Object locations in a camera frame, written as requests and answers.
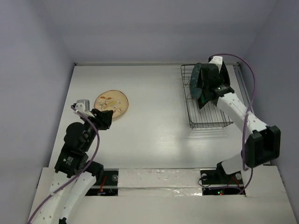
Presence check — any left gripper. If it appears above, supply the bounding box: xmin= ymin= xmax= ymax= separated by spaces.
xmin=81 ymin=107 xmax=113 ymax=150

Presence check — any cream bird-pattern plate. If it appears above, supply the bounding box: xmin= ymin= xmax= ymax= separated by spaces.
xmin=94 ymin=90 xmax=129 ymax=119

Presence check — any black square floral plate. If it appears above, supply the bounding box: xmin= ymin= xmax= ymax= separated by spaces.
xmin=198 ymin=91 xmax=213 ymax=109

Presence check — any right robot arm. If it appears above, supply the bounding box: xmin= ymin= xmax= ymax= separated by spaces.
xmin=199 ymin=56 xmax=281 ymax=183

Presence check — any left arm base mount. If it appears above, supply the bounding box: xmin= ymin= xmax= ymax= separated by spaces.
xmin=86 ymin=169 xmax=119 ymax=196

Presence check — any teal round plate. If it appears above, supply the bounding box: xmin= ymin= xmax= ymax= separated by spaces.
xmin=190 ymin=63 xmax=202 ymax=100

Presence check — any wire dish rack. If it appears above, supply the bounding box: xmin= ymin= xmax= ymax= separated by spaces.
xmin=180 ymin=64 xmax=233 ymax=129

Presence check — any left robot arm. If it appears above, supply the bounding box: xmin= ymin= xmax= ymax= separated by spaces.
xmin=27 ymin=109 xmax=114 ymax=224

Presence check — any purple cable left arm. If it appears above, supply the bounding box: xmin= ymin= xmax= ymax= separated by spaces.
xmin=27 ymin=106 xmax=101 ymax=224

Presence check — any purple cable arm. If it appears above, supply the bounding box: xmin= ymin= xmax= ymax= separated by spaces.
xmin=211 ymin=53 xmax=257 ymax=196
xmin=27 ymin=106 xmax=101 ymax=224

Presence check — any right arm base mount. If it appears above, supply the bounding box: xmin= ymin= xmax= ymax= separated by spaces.
xmin=198 ymin=169 xmax=244 ymax=196

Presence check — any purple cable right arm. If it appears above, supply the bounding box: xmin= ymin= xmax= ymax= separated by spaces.
xmin=211 ymin=53 xmax=257 ymax=196

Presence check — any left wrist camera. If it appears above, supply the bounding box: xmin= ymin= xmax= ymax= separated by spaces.
xmin=72 ymin=99 xmax=90 ymax=113

